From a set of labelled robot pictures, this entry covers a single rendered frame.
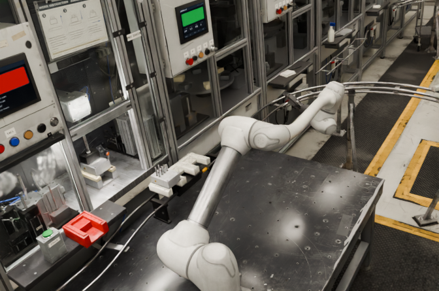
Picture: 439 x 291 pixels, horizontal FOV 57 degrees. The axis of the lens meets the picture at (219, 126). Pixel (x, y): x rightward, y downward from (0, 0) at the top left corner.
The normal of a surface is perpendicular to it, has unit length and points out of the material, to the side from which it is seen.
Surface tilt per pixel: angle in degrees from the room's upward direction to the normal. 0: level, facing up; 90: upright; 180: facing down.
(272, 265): 0
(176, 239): 32
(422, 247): 0
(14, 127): 90
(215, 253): 6
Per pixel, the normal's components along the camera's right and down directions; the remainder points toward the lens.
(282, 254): -0.11, -0.88
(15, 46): 0.81, 0.18
